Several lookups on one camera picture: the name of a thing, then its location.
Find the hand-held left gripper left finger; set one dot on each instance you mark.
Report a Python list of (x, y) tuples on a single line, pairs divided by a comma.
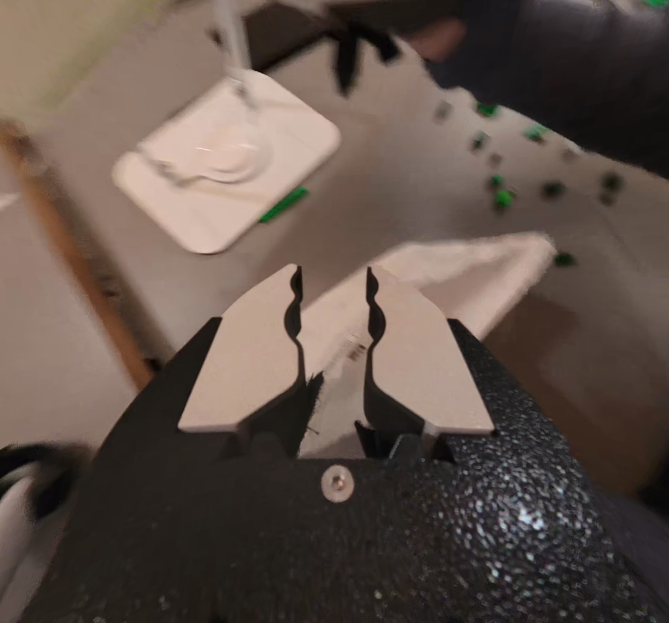
[(245, 367)]

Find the white paper sheet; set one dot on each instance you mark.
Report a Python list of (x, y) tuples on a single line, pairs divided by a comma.
[(470, 278)]

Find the person's right hand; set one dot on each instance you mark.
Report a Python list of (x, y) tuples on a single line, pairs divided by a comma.
[(441, 40)]

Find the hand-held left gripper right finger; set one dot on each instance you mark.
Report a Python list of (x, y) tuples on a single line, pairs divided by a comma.
[(418, 367)]

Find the white square base plate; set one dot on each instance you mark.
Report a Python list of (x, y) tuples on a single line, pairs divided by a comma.
[(282, 147)]

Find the flat green brick plate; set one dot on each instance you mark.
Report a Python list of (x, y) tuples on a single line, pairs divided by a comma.
[(285, 205)]

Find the grey desk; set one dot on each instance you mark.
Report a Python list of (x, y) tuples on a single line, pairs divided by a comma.
[(418, 173)]

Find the scattered small toy bricks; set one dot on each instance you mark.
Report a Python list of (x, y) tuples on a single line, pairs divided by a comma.
[(503, 198)]

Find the clear acrylic holder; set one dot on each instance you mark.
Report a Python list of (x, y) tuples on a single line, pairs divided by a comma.
[(230, 147)]

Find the person's right forearm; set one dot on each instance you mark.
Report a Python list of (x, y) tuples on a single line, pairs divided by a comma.
[(575, 69)]

